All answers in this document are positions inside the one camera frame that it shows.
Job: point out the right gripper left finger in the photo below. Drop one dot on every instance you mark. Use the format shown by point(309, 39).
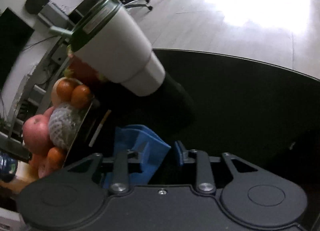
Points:
point(120, 181)

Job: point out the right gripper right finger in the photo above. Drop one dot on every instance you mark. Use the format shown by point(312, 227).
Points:
point(204, 183)

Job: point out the grey blue waffle sweater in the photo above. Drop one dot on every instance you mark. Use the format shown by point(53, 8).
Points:
point(147, 145)

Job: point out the black fruit tray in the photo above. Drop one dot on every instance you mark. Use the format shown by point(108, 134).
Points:
point(95, 134)

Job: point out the small orange tangerine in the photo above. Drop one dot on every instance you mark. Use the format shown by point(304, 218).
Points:
point(56, 157)

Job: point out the foam netted fruit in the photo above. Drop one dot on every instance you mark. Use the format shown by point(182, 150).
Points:
point(63, 125)

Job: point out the large red apple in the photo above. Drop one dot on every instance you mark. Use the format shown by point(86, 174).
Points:
point(36, 135)

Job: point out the orange juice bottle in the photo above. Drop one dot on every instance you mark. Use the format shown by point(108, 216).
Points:
point(15, 174)

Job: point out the red dragon fruit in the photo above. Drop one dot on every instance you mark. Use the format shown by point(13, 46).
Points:
point(80, 70)

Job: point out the white tumbler green lid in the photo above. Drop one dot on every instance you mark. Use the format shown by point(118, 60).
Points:
point(109, 40)

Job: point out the right grey tower speaker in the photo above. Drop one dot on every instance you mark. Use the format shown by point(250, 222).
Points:
point(52, 15)

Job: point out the black wall television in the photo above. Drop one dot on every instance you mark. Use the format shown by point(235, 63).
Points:
point(15, 33)

